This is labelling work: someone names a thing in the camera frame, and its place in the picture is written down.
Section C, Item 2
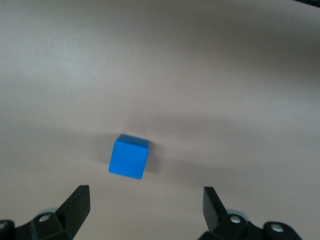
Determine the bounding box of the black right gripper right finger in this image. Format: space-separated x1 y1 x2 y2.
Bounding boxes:
202 186 302 240

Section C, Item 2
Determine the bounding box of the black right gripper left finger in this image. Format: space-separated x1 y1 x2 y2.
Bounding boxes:
0 184 90 240

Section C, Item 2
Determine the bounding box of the blue wooden cube block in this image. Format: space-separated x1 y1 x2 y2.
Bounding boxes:
108 133 150 180

